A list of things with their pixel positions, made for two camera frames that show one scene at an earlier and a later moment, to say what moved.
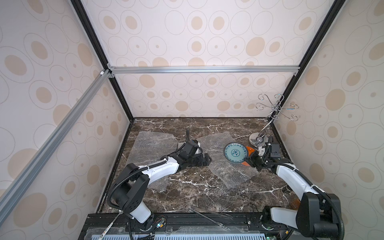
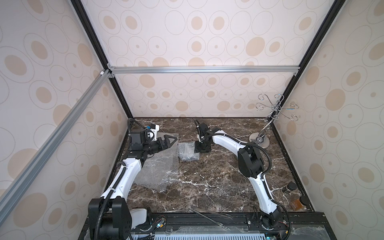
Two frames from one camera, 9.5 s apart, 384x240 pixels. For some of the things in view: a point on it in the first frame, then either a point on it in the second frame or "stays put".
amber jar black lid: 295,204 stays put
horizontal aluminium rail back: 205,69 stays put
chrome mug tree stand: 256,139 stays put
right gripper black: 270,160 to 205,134
